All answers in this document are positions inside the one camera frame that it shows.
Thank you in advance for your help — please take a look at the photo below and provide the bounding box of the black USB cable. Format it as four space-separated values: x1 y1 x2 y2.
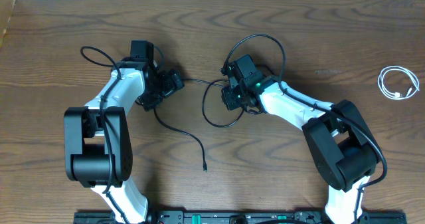
152 77 230 173
201 78 246 129

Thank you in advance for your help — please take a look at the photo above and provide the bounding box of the white USB cable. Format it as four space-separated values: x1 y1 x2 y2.
377 65 420 101

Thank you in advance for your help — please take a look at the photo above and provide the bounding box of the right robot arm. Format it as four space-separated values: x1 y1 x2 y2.
221 55 385 223

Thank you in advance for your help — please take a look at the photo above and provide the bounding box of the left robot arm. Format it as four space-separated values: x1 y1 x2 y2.
64 40 183 223

